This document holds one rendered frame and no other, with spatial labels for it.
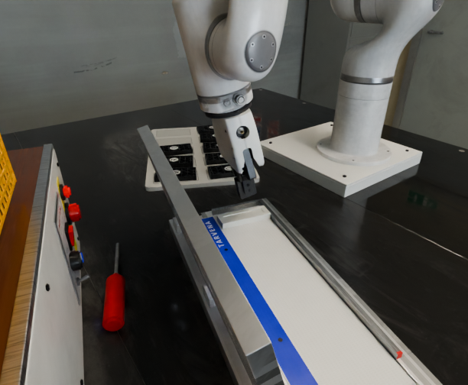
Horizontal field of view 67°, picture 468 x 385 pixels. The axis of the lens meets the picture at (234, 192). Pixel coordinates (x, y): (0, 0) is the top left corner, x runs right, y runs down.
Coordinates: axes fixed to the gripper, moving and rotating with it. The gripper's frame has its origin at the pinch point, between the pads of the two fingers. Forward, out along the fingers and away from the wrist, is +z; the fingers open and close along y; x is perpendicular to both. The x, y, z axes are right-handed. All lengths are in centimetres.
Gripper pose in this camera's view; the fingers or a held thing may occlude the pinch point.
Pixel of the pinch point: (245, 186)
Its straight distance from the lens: 63.6
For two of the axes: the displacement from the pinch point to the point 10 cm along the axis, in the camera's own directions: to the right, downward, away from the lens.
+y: -3.7, -4.6, 8.1
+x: -9.1, 3.7, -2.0
